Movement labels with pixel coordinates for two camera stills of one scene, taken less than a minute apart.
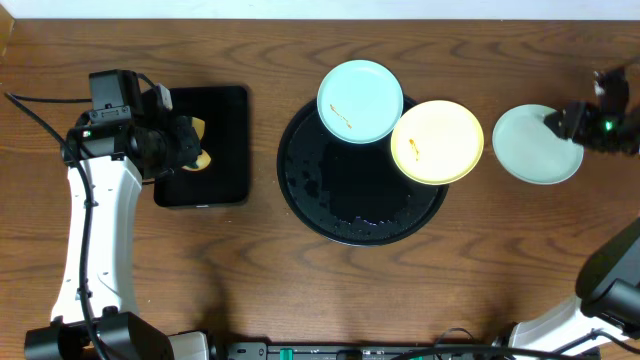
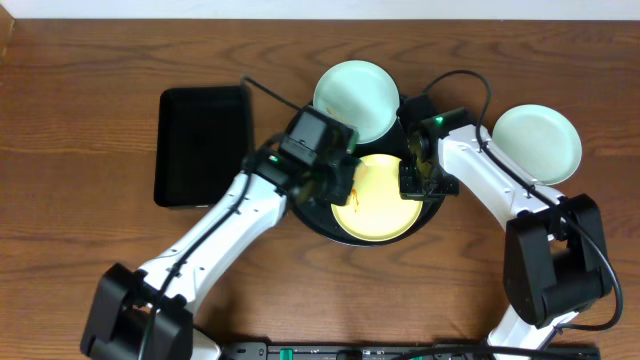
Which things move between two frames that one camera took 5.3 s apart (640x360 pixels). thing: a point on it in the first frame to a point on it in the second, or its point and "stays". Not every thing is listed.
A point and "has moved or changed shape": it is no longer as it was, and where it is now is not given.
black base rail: [387, 351] stays
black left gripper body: [186, 145] to [339, 185]
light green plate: [531, 150] stays
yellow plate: [437, 142] has moved or changed shape
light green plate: [360, 101] stays
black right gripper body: [588, 129] to [419, 180]
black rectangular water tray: [225, 181] stays
